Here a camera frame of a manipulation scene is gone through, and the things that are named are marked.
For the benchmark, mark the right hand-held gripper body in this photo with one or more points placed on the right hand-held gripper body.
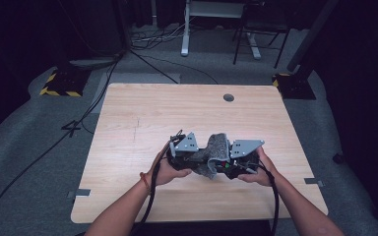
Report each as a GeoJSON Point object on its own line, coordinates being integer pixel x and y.
{"type": "Point", "coordinates": [242, 147]}

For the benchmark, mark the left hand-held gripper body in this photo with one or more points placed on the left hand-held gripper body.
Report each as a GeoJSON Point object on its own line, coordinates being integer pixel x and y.
{"type": "Point", "coordinates": [185, 144]}

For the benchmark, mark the grey knitted cloth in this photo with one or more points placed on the grey knitted cloth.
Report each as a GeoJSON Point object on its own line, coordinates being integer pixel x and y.
{"type": "Point", "coordinates": [218, 147]}

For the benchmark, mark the person's right hand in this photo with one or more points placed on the person's right hand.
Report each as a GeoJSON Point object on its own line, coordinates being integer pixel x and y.
{"type": "Point", "coordinates": [264, 177]}

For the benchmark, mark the person's left hand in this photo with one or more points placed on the person's left hand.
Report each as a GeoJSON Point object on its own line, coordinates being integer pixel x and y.
{"type": "Point", "coordinates": [162, 173]}

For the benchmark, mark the grey table grommet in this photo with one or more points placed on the grey table grommet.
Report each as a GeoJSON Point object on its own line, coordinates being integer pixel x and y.
{"type": "Point", "coordinates": [228, 97]}

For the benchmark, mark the grey tape strip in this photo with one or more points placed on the grey tape strip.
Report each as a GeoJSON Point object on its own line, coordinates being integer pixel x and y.
{"type": "Point", "coordinates": [80, 192]}
{"type": "Point", "coordinates": [313, 182]}

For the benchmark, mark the black yellow-striped stand base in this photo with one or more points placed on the black yellow-striped stand base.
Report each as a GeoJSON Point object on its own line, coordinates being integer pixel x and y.
{"type": "Point", "coordinates": [295, 87]}
{"type": "Point", "coordinates": [65, 83]}

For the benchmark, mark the small black floor object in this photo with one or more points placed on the small black floor object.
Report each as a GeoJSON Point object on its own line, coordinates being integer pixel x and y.
{"type": "Point", "coordinates": [338, 158]}

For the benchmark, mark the grey stand foot plate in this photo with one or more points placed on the grey stand foot plate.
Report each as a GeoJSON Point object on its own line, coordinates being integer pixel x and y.
{"type": "Point", "coordinates": [92, 62]}

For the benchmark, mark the black metal chair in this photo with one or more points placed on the black metal chair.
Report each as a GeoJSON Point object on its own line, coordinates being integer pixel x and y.
{"type": "Point", "coordinates": [262, 24]}

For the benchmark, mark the slanted grey stand pole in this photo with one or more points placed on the slanted grey stand pole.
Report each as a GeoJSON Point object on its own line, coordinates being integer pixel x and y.
{"type": "Point", "coordinates": [311, 34]}

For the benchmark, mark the white desk frame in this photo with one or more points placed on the white desk frame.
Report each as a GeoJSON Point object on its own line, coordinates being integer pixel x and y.
{"type": "Point", "coordinates": [185, 36]}

